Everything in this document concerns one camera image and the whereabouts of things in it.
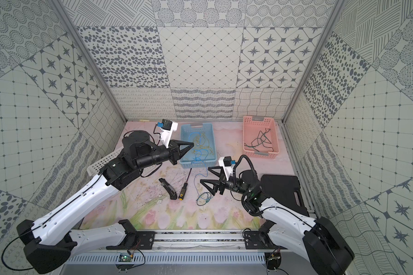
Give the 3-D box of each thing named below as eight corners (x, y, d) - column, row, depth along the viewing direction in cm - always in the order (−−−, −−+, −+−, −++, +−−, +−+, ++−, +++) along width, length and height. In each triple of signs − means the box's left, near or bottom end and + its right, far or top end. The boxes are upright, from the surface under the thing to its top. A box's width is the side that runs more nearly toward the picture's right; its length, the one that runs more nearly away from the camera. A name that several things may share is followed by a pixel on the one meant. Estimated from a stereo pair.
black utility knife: (172, 201, 87) (171, 200, 85) (158, 181, 94) (157, 179, 92) (178, 196, 89) (178, 195, 87) (164, 177, 96) (163, 175, 94)
